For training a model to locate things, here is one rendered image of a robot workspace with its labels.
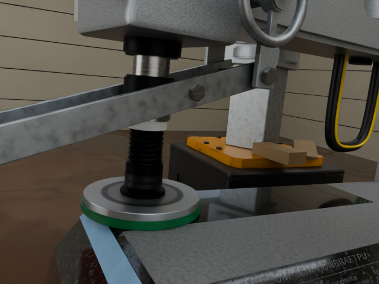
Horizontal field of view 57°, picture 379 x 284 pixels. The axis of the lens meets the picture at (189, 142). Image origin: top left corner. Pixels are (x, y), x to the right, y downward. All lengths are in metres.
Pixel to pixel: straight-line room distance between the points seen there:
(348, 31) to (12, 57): 5.98
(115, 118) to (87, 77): 6.11
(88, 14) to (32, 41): 5.90
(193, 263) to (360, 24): 0.64
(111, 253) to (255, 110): 1.14
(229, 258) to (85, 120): 0.28
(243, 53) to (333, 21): 0.78
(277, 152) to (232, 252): 0.90
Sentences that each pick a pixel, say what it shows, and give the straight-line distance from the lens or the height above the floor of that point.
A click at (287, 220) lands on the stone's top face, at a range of 0.68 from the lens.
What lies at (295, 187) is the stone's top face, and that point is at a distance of 0.91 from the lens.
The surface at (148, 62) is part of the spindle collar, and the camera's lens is 0.59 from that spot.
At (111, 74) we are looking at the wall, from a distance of 6.74.
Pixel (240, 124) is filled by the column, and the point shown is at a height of 0.88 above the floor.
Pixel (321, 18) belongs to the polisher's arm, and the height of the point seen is 1.21.
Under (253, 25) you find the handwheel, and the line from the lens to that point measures 0.54.
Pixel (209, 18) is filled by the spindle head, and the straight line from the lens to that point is 0.56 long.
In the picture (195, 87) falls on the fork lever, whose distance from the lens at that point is 0.59.
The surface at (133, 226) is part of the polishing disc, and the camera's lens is 0.57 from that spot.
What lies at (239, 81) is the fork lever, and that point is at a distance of 0.67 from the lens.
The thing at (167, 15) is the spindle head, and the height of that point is 1.15.
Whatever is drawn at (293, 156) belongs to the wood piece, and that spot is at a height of 0.81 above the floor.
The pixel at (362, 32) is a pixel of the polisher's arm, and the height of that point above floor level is 1.20.
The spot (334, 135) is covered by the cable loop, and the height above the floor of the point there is 0.95.
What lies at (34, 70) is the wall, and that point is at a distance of 6.51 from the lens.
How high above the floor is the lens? 1.06
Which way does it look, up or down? 10 degrees down
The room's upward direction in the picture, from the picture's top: 5 degrees clockwise
